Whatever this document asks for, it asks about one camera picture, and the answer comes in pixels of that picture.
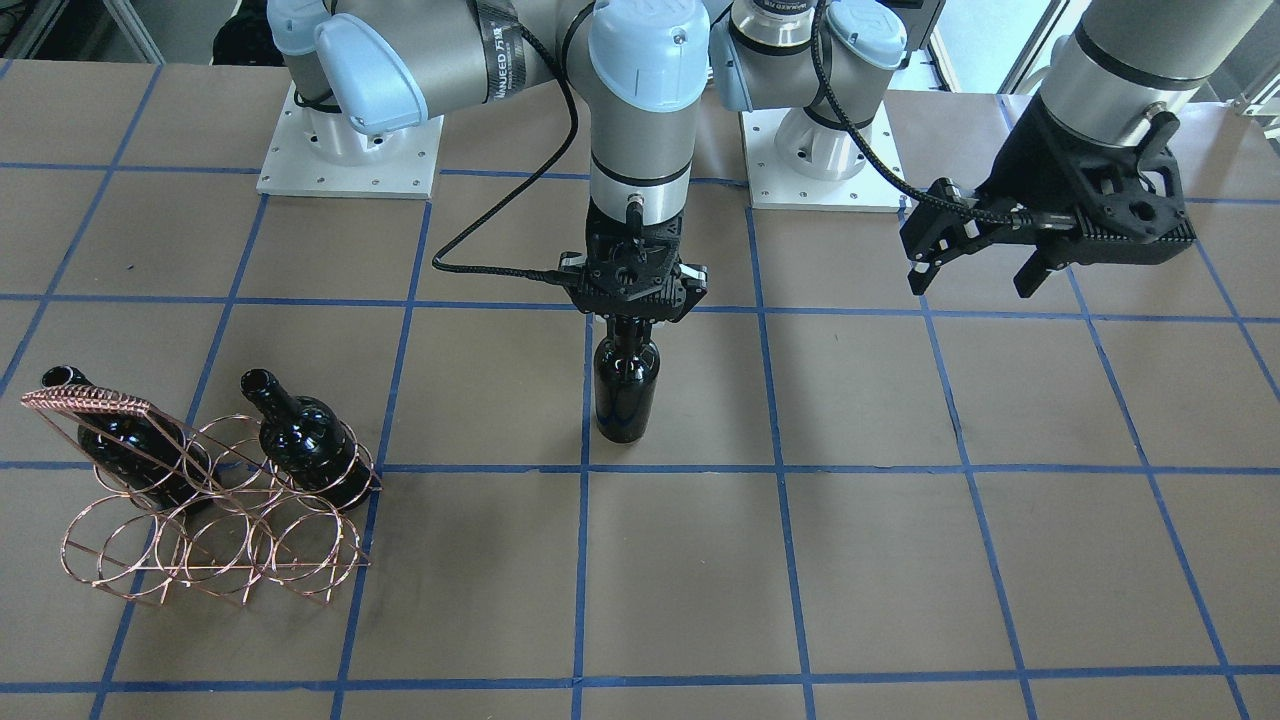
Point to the dark wine bottle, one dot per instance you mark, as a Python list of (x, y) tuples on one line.
[(305, 439), (624, 387)]

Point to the dark wine bottle in basket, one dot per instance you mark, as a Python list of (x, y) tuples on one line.
[(305, 439)]

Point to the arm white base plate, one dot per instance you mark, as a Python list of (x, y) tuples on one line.
[(317, 154), (796, 163)]

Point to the copper wire wine basket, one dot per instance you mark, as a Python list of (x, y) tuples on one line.
[(220, 518)]

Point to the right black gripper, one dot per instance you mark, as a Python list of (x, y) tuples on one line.
[(694, 282)]

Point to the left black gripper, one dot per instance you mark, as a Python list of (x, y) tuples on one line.
[(1017, 173)]

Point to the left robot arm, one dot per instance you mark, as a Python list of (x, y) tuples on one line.
[(1102, 68)]

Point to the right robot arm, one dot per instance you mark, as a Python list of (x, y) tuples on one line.
[(640, 67)]

